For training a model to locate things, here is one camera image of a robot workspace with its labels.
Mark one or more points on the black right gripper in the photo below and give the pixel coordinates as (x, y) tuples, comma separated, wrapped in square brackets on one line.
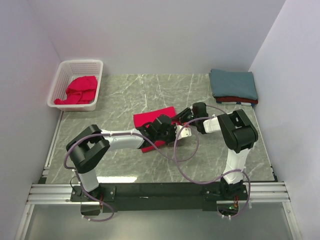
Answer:
[(182, 116)]

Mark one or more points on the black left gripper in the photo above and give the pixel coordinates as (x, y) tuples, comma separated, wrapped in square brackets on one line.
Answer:
[(173, 127)]

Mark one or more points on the red t-shirt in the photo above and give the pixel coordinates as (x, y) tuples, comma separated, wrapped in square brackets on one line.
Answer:
[(80, 91), (233, 100), (143, 118)]

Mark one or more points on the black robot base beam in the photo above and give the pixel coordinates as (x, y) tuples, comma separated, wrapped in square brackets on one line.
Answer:
[(168, 196)]

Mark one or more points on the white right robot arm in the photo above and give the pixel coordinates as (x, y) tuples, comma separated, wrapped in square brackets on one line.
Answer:
[(239, 135)]

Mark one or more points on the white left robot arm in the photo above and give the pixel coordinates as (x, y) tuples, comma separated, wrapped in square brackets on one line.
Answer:
[(88, 148)]

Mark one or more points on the folded red t-shirt in stack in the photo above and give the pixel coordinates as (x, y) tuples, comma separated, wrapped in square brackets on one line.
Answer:
[(233, 100)]

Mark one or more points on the folded teal t-shirt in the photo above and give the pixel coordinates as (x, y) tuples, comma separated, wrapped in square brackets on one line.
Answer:
[(232, 84)]

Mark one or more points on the red t-shirt in basket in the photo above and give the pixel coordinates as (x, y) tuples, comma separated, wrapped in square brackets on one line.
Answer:
[(80, 91)]

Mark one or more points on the white plastic laundry basket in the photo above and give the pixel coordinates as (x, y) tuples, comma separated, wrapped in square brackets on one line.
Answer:
[(67, 72)]

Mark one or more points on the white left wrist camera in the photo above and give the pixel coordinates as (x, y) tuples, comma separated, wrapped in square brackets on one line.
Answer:
[(182, 132)]

